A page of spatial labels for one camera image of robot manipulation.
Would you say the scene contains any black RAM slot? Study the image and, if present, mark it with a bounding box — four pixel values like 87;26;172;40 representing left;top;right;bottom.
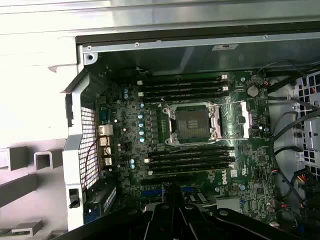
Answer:
147;146;236;155
138;91;224;101
139;85;230;94
144;152;236;162
149;73;229;82
147;166;226;176
148;159;236;169
136;79;224;88

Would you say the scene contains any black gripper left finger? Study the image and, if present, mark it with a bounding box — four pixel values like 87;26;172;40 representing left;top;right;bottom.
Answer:
51;183;174;240

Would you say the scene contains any CPU socket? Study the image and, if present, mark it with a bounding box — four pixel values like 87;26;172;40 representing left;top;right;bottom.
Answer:
162;101;221;146

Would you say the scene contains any silver chipset heatsink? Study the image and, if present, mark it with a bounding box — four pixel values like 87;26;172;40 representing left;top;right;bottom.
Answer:
216;196;243;211

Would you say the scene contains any grey parts rack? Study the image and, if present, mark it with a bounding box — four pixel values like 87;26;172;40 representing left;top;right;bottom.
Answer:
0;144;67;240

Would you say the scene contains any open black PC case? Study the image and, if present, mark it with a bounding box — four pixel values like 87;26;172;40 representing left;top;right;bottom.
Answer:
62;21;320;233

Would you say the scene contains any black cable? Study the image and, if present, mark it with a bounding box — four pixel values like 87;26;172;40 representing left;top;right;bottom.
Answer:
271;111;308;201

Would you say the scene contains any silver perforated drive cage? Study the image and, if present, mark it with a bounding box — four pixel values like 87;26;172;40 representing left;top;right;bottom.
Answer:
294;72;320;173

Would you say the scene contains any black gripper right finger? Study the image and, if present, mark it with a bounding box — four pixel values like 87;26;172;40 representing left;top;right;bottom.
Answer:
172;183;303;240

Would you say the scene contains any green RAM stick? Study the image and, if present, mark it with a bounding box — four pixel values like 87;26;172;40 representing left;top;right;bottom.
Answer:
0;231;32;238

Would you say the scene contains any metal socket cover frame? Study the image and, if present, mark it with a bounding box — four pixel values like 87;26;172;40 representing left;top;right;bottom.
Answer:
214;99;251;141

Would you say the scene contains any green motherboard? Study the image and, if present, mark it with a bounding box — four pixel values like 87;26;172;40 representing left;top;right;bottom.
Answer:
96;69;278;226

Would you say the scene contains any round silver coin battery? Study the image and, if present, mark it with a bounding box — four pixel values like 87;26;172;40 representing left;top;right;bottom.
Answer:
246;85;259;98

